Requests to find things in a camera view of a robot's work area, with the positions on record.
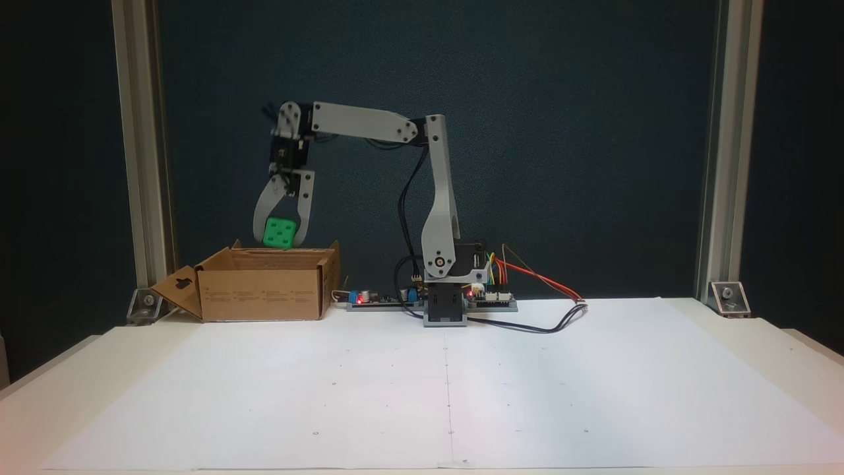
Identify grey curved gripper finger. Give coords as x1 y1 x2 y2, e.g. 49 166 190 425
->
253 179 288 245

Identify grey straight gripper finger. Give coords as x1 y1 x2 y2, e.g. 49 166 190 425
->
293 192 316 249

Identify green die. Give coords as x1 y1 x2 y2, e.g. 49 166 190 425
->
262 216 298 250

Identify brown cardboard box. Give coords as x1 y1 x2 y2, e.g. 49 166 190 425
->
150 240 342 323

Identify blue circuit board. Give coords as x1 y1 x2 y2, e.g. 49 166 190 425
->
347 286 426 311

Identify black arm cable loops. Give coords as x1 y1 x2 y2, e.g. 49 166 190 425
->
394 139 431 319

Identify aluminium frame post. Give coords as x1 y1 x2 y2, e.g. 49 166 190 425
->
111 0 176 292
694 0 766 301

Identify metal corner bracket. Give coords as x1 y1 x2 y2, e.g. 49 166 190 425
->
126 286 165 326
708 281 752 319

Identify coloured jumper wire bundle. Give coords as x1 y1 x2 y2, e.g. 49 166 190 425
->
485 249 512 292

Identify black cable white connector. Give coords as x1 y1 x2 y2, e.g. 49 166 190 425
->
396 299 589 334

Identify orange red wires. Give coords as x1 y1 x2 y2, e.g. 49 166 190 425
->
493 244 585 304

